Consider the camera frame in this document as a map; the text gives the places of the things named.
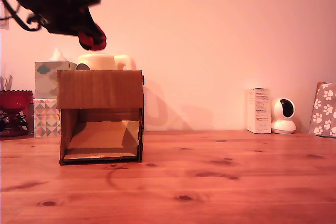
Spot red and black footbag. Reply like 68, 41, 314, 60
78, 31, 108, 52

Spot cardboard dice tower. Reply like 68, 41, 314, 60
56, 69, 145, 166

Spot white tissue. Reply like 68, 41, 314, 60
49, 47, 69, 63

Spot cream plastic jug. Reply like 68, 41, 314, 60
77, 54, 138, 72

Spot cloud print tissue box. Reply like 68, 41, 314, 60
34, 61, 78, 100

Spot dry plant stalks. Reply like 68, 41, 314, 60
0, 75, 14, 92

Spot red glass footed bowl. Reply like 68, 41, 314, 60
0, 90, 35, 137

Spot triangle pattern tissue box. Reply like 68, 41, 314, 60
33, 99, 61, 138

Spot white printed carton box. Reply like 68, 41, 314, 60
246, 88, 272, 135

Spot grey paw print bag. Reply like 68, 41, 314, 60
308, 82, 336, 138

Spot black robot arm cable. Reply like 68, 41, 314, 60
0, 0, 44, 32

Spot white wall fixture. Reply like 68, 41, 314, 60
0, 1, 11, 30

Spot thin black cable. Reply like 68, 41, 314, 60
0, 112, 29, 133

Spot small white round camera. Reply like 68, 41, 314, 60
270, 98, 297, 135

